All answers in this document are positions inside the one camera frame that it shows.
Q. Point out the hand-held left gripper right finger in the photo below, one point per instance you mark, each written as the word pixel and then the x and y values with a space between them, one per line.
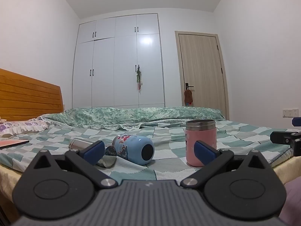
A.
pixel 205 153

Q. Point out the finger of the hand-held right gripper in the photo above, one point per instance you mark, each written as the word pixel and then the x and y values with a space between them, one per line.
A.
pixel 296 121
pixel 282 138

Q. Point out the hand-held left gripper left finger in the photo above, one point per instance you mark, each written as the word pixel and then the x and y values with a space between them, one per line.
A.
pixel 93 151

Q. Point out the blue printed cup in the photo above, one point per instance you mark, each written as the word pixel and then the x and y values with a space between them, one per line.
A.
pixel 131 148

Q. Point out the stainless steel cup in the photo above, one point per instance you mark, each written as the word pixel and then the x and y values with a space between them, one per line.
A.
pixel 110 158

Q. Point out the pink cup with steel rim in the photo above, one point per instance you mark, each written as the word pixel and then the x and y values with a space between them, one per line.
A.
pixel 199 131

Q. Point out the checked green bed sheet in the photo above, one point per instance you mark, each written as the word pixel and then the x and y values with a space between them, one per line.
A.
pixel 164 131

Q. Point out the green floral quilt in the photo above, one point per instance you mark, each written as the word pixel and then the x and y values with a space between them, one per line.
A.
pixel 131 115

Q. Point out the pink cloth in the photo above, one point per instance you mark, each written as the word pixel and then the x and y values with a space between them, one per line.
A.
pixel 292 200

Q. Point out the light wooden door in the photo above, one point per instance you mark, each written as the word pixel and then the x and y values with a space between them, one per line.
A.
pixel 202 75

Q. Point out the purple floral pillow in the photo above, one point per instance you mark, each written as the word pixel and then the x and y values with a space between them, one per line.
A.
pixel 18 127

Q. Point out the red flat book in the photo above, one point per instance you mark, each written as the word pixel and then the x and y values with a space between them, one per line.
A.
pixel 13 143

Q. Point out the green hanging ornament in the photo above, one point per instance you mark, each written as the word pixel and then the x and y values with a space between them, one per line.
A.
pixel 139 77

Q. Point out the wooden bed headboard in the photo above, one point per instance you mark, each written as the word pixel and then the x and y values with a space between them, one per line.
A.
pixel 25 96

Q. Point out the white wardrobe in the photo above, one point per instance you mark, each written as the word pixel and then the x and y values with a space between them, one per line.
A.
pixel 117 63

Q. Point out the white wall socket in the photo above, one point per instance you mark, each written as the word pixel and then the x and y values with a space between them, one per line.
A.
pixel 290 112

